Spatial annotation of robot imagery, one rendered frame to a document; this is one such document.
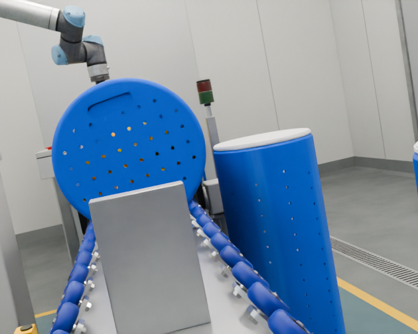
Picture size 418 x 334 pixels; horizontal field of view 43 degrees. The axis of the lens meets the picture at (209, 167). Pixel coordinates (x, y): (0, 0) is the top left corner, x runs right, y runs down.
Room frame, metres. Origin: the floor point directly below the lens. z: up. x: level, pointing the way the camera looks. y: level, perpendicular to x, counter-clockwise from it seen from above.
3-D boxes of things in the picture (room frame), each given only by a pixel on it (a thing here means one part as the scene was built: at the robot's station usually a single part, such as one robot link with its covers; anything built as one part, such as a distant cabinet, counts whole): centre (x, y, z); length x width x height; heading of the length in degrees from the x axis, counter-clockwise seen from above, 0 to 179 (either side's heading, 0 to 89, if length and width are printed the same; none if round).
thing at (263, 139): (1.51, -0.16, 1.03); 0.28 x 0.28 x 0.01
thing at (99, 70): (2.03, 0.34, 1.35); 0.08 x 0.08 x 0.05
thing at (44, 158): (2.05, 0.58, 1.05); 0.20 x 0.10 x 0.10; 8
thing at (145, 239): (0.56, 0.08, 1.00); 0.10 x 0.04 x 0.15; 98
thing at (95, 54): (2.03, 0.34, 1.43); 0.09 x 0.08 x 0.11; 125
